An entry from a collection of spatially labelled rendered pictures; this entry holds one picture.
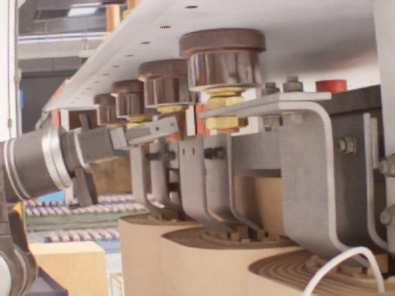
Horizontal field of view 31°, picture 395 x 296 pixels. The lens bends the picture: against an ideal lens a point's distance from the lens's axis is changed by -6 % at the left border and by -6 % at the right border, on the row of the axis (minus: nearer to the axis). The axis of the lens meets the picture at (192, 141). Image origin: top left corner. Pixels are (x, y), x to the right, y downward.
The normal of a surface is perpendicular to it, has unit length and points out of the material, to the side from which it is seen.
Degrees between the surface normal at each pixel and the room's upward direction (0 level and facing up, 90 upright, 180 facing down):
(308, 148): 90
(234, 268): 90
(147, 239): 90
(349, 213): 90
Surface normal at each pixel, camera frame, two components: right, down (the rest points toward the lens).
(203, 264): -0.76, 0.04
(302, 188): -0.96, 0.05
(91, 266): 0.26, -0.04
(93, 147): -0.08, -0.01
